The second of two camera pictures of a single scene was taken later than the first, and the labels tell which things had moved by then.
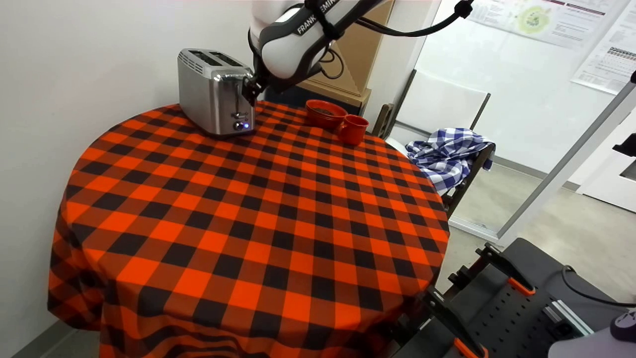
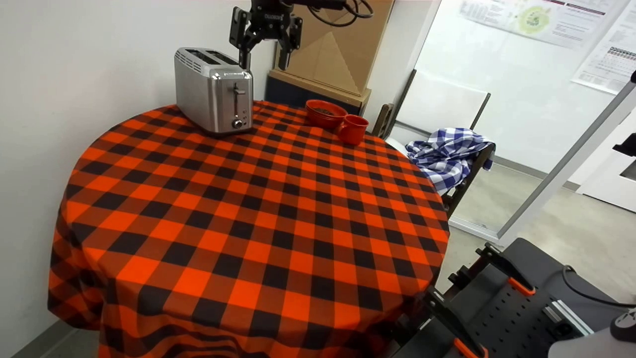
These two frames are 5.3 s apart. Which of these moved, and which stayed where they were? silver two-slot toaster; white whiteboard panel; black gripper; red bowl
Moved: black gripper
Stayed: white whiteboard panel; silver two-slot toaster; red bowl
